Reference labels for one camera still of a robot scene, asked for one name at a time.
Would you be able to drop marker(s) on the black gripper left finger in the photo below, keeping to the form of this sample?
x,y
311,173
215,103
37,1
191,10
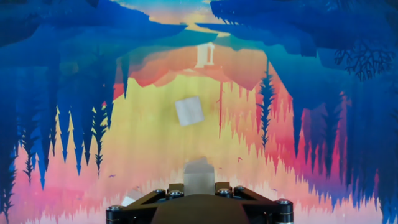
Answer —
x,y
140,207

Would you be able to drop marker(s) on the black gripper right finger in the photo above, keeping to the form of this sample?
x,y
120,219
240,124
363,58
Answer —
x,y
264,208

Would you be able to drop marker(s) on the sunset forest printed cloth mat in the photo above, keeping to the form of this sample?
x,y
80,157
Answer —
x,y
124,155

